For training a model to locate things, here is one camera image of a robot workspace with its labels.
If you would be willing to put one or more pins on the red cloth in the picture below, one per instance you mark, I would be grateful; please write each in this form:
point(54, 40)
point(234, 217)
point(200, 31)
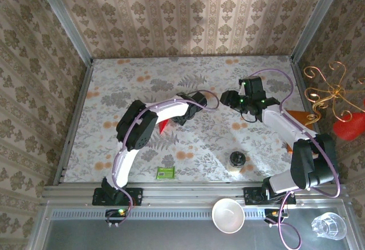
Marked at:
point(163, 125)

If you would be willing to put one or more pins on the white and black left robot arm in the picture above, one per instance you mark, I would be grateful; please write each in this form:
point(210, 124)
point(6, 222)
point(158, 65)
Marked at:
point(137, 127)

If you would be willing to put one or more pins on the floral tablecloth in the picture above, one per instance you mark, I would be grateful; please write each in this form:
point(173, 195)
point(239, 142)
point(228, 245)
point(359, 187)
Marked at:
point(199, 70)

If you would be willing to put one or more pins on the orange wooden board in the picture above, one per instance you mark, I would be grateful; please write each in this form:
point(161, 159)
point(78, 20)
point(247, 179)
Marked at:
point(298, 116)

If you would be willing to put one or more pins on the jar with black lid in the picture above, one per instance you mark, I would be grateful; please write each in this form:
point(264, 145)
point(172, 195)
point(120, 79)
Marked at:
point(237, 160)

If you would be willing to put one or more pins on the green packet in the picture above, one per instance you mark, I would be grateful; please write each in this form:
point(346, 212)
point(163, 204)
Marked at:
point(165, 173)

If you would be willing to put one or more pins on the red heart ornament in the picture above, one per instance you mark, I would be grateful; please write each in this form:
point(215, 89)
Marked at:
point(348, 128)

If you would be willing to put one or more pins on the white bowl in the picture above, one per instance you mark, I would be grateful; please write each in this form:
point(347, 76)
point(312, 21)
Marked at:
point(228, 215)

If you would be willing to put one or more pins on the small black connector board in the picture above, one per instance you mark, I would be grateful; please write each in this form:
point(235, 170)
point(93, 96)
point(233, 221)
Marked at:
point(115, 215)
point(273, 215)

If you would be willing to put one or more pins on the clear glass cup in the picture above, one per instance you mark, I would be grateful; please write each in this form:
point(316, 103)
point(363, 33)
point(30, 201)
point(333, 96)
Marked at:
point(328, 226)

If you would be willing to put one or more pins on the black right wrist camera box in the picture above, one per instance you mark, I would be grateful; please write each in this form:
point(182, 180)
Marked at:
point(253, 86)

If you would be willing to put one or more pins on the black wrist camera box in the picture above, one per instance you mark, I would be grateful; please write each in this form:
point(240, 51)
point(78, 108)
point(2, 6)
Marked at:
point(199, 98)
point(253, 86)

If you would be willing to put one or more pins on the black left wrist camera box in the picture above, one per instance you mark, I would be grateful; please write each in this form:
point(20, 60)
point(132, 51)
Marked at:
point(199, 98)

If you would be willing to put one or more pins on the aluminium side rail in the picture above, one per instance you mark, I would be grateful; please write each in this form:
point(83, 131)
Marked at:
point(74, 124)
point(308, 96)

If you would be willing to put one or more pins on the long aluminium base rail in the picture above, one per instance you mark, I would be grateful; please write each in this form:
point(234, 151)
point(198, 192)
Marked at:
point(185, 193)

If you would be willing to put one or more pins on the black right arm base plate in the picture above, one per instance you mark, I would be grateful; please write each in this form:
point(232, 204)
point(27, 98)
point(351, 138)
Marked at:
point(252, 195)

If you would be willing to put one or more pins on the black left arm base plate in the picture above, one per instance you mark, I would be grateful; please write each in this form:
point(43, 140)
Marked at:
point(134, 197)

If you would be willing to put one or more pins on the aluminium frame post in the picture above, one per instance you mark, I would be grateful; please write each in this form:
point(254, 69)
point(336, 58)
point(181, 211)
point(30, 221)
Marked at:
point(62, 19)
point(319, 19)

